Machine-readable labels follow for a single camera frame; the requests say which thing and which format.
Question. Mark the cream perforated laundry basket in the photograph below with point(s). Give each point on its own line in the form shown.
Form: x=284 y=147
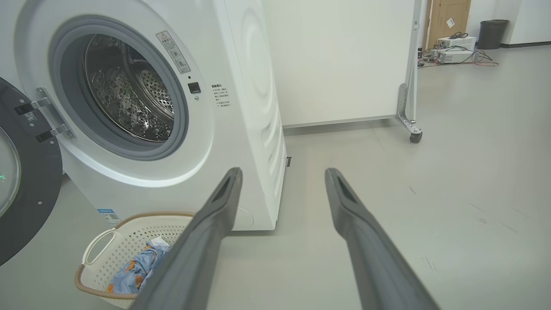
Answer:
x=125 y=241

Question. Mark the white front-load washing machine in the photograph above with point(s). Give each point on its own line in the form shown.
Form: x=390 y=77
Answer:
x=241 y=107

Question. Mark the black round washing machine door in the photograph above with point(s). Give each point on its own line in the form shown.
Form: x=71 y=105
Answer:
x=38 y=181

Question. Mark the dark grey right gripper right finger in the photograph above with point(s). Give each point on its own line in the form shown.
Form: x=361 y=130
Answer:
x=379 y=267

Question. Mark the tall brown cardboard box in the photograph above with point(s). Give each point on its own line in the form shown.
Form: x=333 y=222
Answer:
x=447 y=13

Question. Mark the blue cartoon print garment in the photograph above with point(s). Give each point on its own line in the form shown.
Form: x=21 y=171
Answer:
x=137 y=271

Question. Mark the white rolling partition panel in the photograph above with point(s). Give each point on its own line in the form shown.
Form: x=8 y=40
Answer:
x=335 y=64

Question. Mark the dark grey trash bin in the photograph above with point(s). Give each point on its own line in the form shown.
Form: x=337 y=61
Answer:
x=493 y=34

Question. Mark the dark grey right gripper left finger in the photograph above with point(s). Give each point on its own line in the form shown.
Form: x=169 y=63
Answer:
x=193 y=258

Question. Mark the metal partition foot with caster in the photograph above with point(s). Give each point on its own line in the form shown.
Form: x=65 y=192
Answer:
x=407 y=116

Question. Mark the white electronic equipment box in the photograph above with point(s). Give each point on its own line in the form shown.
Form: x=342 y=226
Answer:
x=458 y=42
x=454 y=57

